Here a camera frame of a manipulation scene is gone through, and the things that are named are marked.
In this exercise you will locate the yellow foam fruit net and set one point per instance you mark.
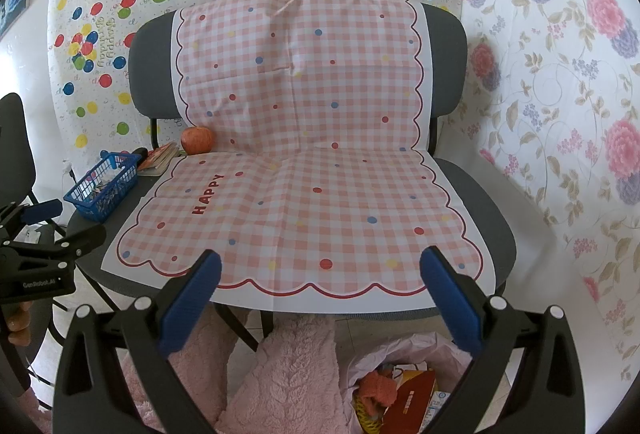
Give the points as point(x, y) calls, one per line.
point(367, 421)

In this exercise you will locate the pink trash bag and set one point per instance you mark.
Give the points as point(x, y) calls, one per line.
point(400, 346)

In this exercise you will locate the floral print sheet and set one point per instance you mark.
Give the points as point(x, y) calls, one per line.
point(550, 114)

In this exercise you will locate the person's left hand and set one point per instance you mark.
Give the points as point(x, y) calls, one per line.
point(19, 321)

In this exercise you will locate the small black object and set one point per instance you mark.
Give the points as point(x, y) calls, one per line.
point(140, 151)

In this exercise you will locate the pile of sunflower seed shells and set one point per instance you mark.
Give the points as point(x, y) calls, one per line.
point(107, 191)

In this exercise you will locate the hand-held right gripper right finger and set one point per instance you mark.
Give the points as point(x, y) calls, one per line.
point(450, 299)

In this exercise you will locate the black chair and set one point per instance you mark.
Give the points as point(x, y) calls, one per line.
point(15, 139)

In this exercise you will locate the grey office chair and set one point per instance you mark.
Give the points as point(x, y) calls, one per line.
point(450, 64)

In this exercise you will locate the white blue tissue pack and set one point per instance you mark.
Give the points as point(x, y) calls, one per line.
point(437, 401)

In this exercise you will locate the red paper packet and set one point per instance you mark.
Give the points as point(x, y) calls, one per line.
point(412, 396)

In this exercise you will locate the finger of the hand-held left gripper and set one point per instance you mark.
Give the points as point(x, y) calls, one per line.
point(45, 211)
point(85, 239)

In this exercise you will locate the orange booklet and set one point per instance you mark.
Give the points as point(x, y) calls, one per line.
point(160, 159)

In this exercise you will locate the red apple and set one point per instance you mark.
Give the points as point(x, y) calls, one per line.
point(197, 140)

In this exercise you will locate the pink checked plastic cloth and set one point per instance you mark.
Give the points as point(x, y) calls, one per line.
point(310, 139)

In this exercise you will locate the blue plastic basket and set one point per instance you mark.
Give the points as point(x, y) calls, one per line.
point(87, 209)

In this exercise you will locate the salmon knit glove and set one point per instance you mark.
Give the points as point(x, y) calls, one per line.
point(377, 389)

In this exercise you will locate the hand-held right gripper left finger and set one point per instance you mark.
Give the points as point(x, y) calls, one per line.
point(192, 304)

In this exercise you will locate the pink plush trousers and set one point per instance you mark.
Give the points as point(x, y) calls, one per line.
point(290, 374)

